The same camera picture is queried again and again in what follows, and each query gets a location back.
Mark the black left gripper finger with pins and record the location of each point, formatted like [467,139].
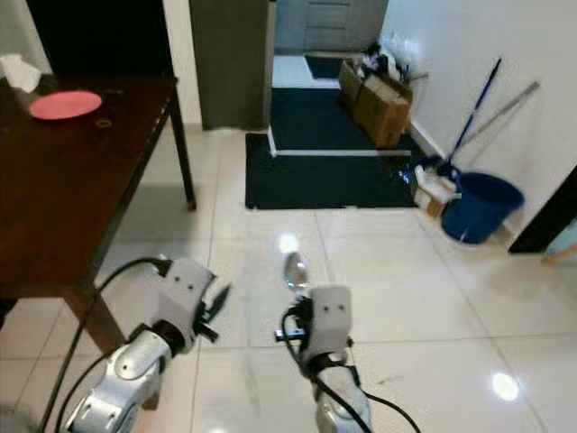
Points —
[217,300]

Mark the silver metal spoon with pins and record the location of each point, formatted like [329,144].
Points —
[295,271]

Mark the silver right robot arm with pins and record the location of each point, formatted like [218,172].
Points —
[338,410]

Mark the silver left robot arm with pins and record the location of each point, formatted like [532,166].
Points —
[126,383]

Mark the black floor mat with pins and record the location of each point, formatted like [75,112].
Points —
[315,119]
[325,180]

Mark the dark wooden table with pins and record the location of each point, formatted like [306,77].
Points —
[72,198]

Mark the blue plastic bucket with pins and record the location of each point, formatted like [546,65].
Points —
[478,212]

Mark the small yellow rubber band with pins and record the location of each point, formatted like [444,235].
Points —
[97,123]

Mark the brown cardboard box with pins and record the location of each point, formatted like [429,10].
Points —
[383,113]

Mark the dark grey door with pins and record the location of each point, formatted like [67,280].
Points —
[230,63]

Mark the pink plate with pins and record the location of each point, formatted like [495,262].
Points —
[65,105]

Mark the pile of plastic bags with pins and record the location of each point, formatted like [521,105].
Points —
[386,61]

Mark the silver metal pole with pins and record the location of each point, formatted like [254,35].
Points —
[505,111]

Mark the grey panel door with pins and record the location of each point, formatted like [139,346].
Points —
[334,23]

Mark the white paper towel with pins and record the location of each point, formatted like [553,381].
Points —
[20,72]

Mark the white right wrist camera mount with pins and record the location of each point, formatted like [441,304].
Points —
[332,320]

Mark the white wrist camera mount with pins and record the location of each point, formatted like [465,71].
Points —
[185,293]
[332,320]

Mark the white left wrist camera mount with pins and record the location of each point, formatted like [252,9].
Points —
[185,293]

